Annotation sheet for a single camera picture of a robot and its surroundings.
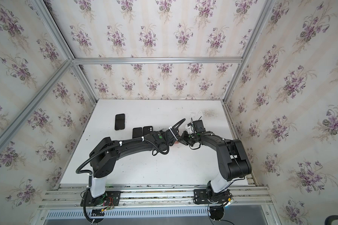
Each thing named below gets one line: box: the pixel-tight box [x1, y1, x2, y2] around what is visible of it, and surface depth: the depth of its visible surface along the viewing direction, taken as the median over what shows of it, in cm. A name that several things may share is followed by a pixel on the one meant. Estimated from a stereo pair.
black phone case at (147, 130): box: [142, 125, 154, 137], surface depth 103 cm
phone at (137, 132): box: [132, 127, 143, 139], surface depth 103 cm
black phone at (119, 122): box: [114, 113, 126, 131], surface depth 108 cm
